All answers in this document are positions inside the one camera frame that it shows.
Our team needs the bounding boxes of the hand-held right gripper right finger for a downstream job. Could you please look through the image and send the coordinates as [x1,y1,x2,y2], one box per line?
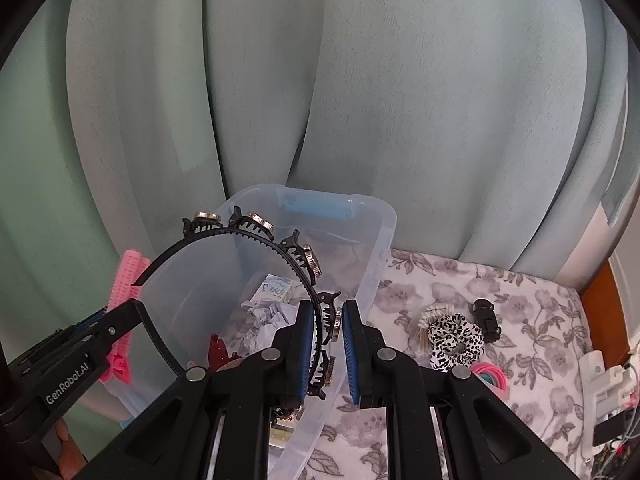
[341,299,581,480]

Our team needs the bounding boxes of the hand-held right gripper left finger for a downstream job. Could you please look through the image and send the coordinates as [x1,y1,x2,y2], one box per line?
[95,300,317,480]

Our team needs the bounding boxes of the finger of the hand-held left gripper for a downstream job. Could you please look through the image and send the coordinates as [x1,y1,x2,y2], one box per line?
[50,310,108,342]
[70,299,186,376]

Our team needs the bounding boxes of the pink hair roller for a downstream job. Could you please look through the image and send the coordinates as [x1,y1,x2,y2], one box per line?
[102,249,153,386]

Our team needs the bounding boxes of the beige scrunchie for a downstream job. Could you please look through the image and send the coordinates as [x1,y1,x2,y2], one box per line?
[414,304,453,356]

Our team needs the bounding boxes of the clear plastic storage container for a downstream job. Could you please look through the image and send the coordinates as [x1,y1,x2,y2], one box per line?
[107,184,398,480]

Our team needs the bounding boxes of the red hair claw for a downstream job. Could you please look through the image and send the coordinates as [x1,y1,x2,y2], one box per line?
[187,332,241,373]

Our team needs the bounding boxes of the leopard print scrunchie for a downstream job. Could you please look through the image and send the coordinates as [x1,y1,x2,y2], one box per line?
[427,312,486,372]

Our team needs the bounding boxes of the black headband with claw clips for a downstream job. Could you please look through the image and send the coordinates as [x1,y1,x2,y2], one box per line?
[131,210,346,401]

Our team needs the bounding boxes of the black toy car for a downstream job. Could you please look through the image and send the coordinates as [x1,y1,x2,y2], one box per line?
[471,298,502,343]

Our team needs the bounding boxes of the person's left hand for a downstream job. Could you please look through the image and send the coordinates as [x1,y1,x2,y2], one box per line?
[54,419,91,480]

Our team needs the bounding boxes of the crumpled white paper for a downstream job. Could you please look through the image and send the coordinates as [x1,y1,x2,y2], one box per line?
[240,300,301,351]

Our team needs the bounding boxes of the small printed cardboard box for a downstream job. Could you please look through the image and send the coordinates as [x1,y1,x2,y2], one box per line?
[250,274,296,306]

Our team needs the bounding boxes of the white power strip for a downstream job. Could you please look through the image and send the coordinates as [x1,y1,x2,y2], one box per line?
[580,350,640,453]

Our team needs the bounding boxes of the pale green curtain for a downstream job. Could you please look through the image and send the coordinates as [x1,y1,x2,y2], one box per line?
[0,0,640,441]

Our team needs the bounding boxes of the black plug adapter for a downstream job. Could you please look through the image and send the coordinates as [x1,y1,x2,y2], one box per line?
[594,412,626,446]

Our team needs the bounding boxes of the pink and teal hair ties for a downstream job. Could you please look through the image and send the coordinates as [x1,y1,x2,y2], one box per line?
[470,364,508,401]

